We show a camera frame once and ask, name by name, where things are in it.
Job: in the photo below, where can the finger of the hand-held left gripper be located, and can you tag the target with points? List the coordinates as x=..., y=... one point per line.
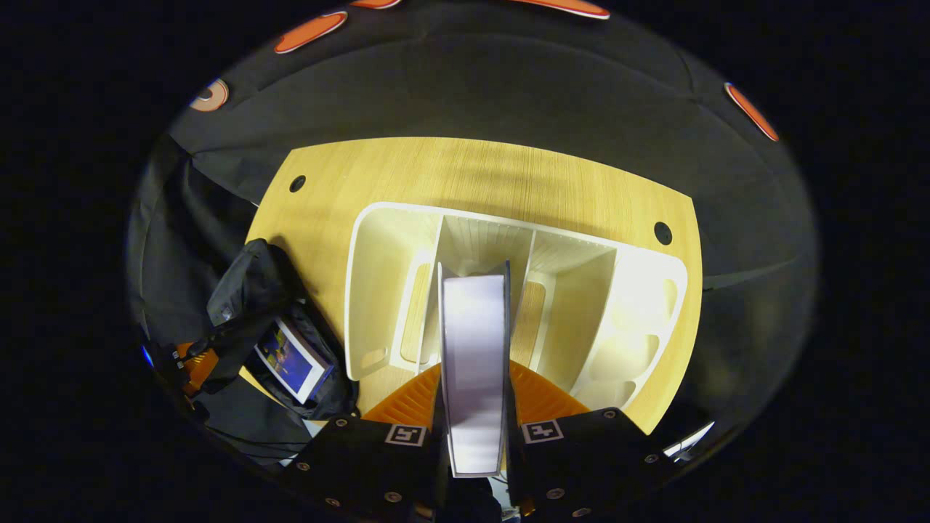
x=200, y=363

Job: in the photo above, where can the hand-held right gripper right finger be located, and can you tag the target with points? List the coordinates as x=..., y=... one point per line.
x=581, y=465

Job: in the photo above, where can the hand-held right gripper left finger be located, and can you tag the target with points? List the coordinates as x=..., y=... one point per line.
x=363, y=465

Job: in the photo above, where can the blue cover book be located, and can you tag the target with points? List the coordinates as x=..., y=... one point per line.
x=294, y=359

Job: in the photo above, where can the black schoolbag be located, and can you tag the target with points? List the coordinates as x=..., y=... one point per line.
x=254, y=283

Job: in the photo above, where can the dark grey cover book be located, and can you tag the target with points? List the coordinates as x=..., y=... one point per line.
x=474, y=363

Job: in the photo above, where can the white bookshelf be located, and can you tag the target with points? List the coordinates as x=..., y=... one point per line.
x=378, y=290

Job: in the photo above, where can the black round table grommet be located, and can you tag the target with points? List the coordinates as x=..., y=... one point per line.
x=297, y=183
x=662, y=232

